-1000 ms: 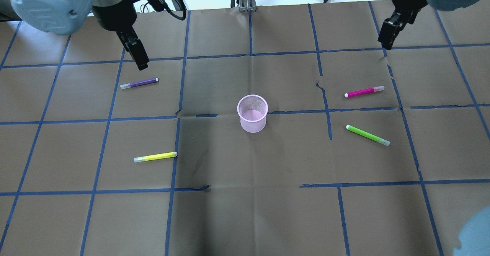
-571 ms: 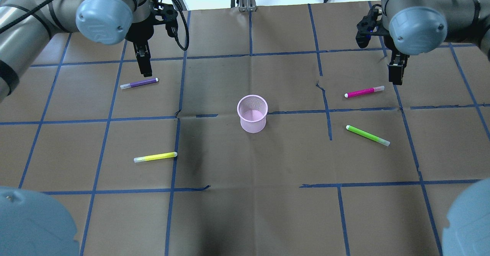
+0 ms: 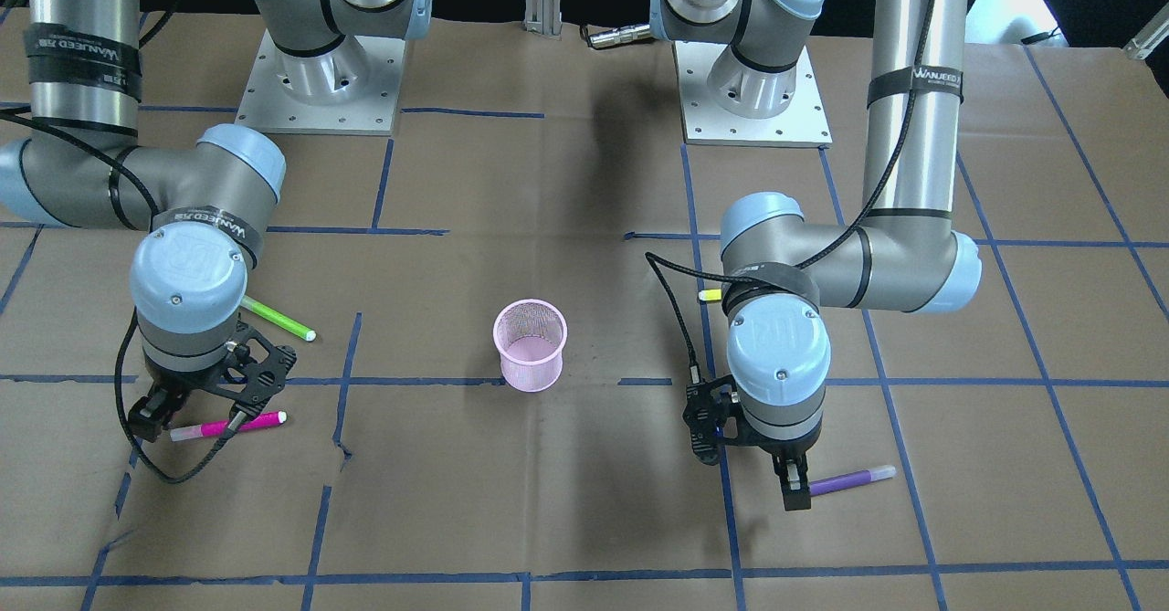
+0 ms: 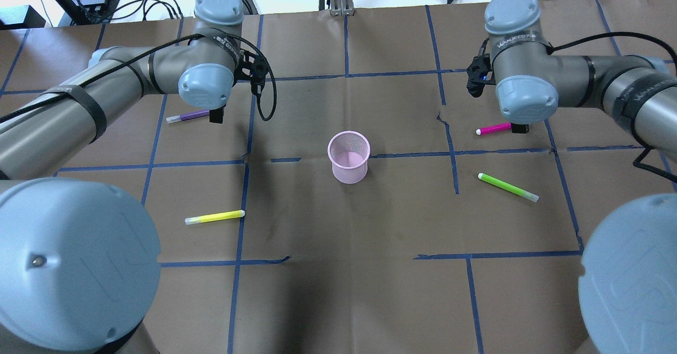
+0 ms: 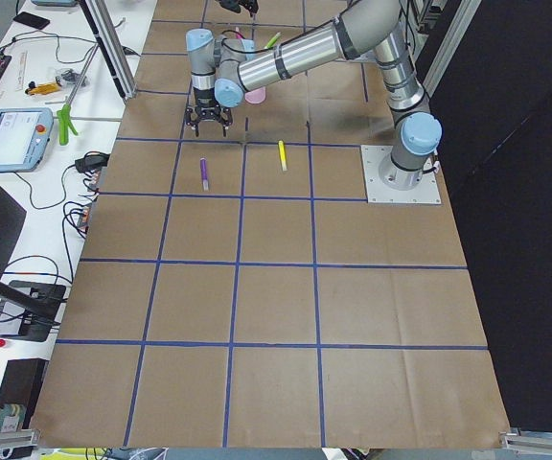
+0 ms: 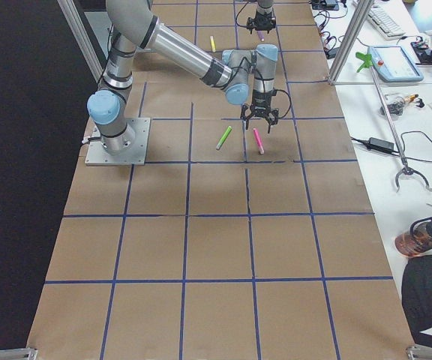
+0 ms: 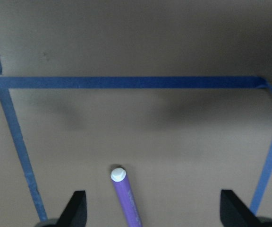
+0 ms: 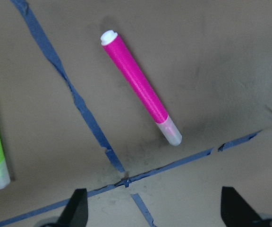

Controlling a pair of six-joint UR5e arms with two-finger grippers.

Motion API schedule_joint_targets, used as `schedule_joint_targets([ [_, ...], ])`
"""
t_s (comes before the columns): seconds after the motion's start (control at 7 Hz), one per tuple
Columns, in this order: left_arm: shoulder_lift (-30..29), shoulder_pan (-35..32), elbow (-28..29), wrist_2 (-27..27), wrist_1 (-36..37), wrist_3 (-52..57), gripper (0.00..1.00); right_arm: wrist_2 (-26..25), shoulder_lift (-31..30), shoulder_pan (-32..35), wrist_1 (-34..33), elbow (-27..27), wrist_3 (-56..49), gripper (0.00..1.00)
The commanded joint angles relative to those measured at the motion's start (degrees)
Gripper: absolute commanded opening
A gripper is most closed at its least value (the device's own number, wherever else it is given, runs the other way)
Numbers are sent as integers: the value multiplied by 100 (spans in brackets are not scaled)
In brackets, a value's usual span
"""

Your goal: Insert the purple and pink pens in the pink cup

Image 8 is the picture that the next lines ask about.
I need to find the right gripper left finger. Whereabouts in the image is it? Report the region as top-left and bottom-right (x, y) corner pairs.
(56, 188), (88, 227)

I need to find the pink pen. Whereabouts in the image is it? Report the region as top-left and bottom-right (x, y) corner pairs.
(101, 30), (182, 146)

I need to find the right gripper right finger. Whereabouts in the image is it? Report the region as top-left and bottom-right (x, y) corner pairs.
(221, 186), (263, 227)

